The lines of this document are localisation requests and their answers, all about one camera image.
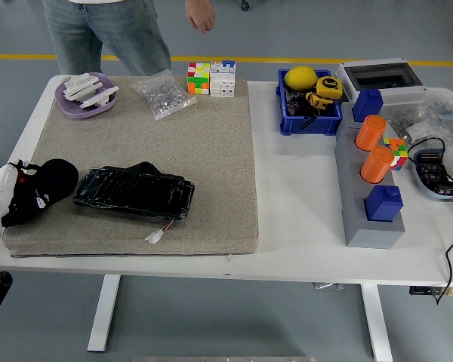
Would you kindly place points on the person's left hand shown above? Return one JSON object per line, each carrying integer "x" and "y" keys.
{"x": 201, "y": 15}

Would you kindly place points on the black rag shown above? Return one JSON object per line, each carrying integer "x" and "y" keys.
{"x": 60, "y": 175}

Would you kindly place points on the black chair caster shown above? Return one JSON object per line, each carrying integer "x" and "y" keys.
{"x": 244, "y": 5}

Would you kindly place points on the large colourful puzzle cube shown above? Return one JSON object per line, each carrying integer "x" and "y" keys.
{"x": 198, "y": 79}

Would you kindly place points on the white circuit breaker blue lever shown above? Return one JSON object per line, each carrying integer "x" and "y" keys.
{"x": 222, "y": 81}

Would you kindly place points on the clear bag of screws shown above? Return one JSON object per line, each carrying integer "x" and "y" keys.
{"x": 160, "y": 96}

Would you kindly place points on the yellow lemon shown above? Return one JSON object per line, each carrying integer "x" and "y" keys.
{"x": 300, "y": 77}

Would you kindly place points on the person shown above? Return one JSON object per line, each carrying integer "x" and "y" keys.
{"x": 79, "y": 34}

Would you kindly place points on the long white plastic clip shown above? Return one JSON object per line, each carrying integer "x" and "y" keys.
{"x": 100, "y": 96}

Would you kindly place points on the grey-brown mat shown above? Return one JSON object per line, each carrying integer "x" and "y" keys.
{"x": 173, "y": 151}

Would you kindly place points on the stacked white plastic parts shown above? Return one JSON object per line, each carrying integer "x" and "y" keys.
{"x": 79, "y": 84}

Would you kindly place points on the yellow black tool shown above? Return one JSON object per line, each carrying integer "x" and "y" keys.
{"x": 319, "y": 102}

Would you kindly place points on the yellow black tape measure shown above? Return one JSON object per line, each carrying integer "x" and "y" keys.
{"x": 329, "y": 87}

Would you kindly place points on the blue plastic bin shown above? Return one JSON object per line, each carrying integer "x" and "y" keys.
{"x": 313, "y": 126}

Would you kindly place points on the purple tray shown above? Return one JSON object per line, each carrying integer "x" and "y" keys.
{"x": 67, "y": 108}

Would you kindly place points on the blue square peg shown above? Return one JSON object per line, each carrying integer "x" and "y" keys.
{"x": 367, "y": 105}
{"x": 383, "y": 205}

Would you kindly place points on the orange cylinder peg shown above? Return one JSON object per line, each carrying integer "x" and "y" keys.
{"x": 370, "y": 134}
{"x": 375, "y": 166}

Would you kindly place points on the small colourful puzzle cube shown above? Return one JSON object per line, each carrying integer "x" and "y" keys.
{"x": 398, "y": 154}

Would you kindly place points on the clear bag of small parts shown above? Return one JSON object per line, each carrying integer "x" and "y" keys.
{"x": 438, "y": 109}

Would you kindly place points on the grey peg base block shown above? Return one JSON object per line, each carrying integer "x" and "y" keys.
{"x": 362, "y": 234}

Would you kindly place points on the grey-blue tray of electronics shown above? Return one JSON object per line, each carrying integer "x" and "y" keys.
{"x": 434, "y": 181}

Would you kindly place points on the white table leg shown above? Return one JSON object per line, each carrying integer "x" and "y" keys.
{"x": 103, "y": 313}
{"x": 377, "y": 324}

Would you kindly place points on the black table control box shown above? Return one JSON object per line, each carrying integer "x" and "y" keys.
{"x": 423, "y": 291}

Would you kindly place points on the grey electrical enclosure box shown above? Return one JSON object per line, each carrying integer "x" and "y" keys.
{"x": 400, "y": 94}

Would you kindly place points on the metal bracket under table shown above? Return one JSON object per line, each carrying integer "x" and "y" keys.
{"x": 327, "y": 286}

